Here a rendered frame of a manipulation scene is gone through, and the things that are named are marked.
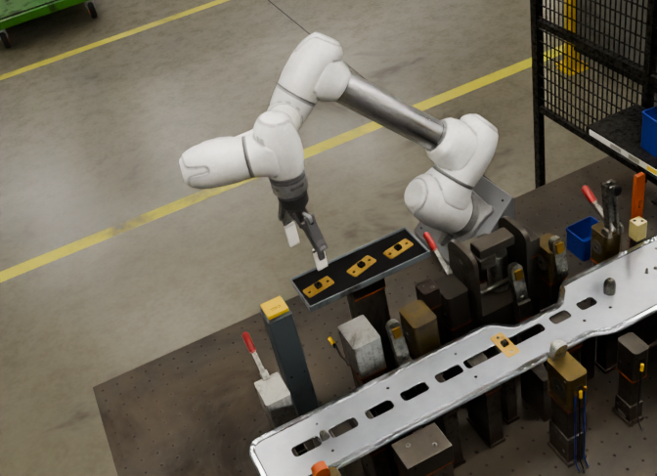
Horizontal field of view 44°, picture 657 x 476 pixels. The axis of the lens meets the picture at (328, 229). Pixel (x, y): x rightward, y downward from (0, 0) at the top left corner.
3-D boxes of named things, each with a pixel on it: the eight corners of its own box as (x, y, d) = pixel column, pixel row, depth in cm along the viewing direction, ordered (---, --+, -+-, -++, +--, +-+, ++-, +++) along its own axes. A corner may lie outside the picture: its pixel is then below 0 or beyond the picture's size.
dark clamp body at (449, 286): (459, 393, 239) (447, 300, 215) (437, 368, 248) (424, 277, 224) (479, 382, 240) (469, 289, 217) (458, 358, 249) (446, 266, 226)
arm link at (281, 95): (255, 126, 236) (277, 85, 233) (257, 117, 253) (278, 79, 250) (294, 148, 238) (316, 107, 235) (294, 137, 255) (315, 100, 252)
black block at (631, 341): (636, 436, 217) (642, 363, 199) (611, 411, 224) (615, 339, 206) (652, 427, 218) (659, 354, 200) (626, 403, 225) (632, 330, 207)
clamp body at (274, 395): (295, 490, 223) (265, 407, 201) (279, 459, 232) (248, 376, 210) (319, 478, 225) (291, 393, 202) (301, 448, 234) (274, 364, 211)
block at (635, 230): (631, 317, 249) (637, 226, 227) (623, 311, 251) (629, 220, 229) (640, 313, 250) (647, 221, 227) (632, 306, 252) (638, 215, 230)
